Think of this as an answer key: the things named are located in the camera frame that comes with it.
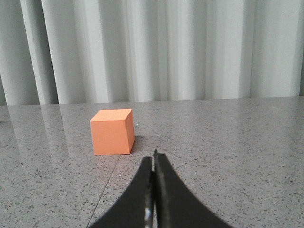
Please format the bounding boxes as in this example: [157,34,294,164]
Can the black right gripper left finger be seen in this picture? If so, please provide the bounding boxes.
[90,157,154,228]

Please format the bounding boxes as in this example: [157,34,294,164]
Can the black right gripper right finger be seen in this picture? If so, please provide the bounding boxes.
[154,150,231,228]

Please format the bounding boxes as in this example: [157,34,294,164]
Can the orange foam cube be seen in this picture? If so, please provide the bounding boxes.
[90,109,135,155]

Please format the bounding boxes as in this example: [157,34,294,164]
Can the white pleated curtain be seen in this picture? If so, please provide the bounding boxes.
[0,0,304,105]

